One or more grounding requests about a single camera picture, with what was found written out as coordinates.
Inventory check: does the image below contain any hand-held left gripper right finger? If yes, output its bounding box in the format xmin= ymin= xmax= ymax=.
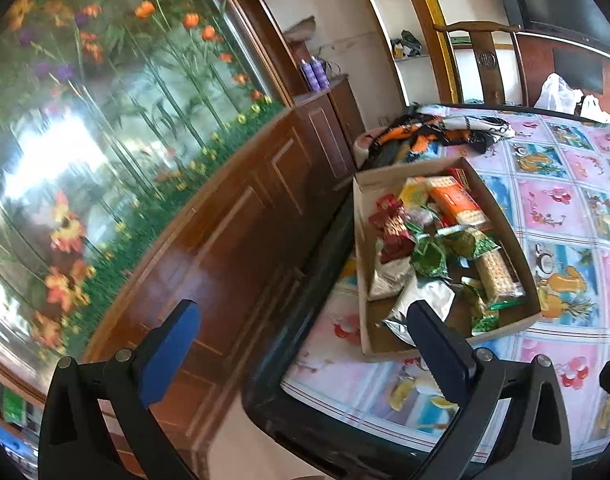
xmin=406 ymin=299 xmax=576 ymax=480

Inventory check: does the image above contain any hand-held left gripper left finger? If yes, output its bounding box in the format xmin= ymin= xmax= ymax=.
xmin=37 ymin=299 xmax=202 ymax=480

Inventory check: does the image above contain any silver foil snack packet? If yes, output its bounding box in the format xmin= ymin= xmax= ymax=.
xmin=367 ymin=260 xmax=416 ymax=303
xmin=382 ymin=280 xmax=456 ymax=336

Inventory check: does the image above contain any cardboard box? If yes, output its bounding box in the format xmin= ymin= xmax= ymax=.
xmin=351 ymin=156 xmax=542 ymax=362

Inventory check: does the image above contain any green-edged cracker packet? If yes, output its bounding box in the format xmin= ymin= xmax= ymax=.
xmin=472 ymin=250 xmax=526 ymax=311

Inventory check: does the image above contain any pile of small mixed sweets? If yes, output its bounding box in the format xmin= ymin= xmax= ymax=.
xmin=367 ymin=192 xmax=503 ymax=336

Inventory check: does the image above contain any orange cracker packet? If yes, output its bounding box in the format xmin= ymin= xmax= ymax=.
xmin=427 ymin=185 xmax=491 ymax=226

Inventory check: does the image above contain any yellow cracker packet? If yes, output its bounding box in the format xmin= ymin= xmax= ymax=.
xmin=397 ymin=177 xmax=436 ymax=208

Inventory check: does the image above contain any floral printed tablecloth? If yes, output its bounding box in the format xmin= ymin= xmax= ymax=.
xmin=280 ymin=102 xmax=610 ymax=466

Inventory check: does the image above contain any round pink container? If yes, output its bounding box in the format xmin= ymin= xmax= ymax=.
xmin=352 ymin=132 xmax=386 ymax=171

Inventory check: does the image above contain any orange and black cloth bag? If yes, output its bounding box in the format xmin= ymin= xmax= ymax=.
xmin=367 ymin=112 xmax=516 ymax=168

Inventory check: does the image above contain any flower mural panel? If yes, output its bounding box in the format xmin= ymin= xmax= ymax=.
xmin=0 ymin=0 xmax=286 ymax=396

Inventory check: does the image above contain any wooden side cabinet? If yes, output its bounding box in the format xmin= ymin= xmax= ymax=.
xmin=292 ymin=75 xmax=366 ymax=191

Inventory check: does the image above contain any white plastic bag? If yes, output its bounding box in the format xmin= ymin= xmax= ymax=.
xmin=578 ymin=94 xmax=610 ymax=126
xmin=532 ymin=72 xmax=583 ymax=113

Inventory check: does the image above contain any wooden chair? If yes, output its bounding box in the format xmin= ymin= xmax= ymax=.
xmin=432 ymin=20 xmax=528 ymax=106

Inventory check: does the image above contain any small dark clutter heap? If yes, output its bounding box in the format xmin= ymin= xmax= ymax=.
xmin=391 ymin=30 xmax=428 ymax=58

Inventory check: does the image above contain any red-brown television cabinet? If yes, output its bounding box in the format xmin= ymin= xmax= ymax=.
xmin=515 ymin=27 xmax=610 ymax=126

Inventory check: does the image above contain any brown cardboard piece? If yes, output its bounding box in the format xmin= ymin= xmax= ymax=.
xmin=282 ymin=15 xmax=318 ymax=43

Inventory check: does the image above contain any long wooden wall cabinet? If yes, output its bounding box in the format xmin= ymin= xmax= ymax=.
xmin=80 ymin=105 xmax=356 ymax=466

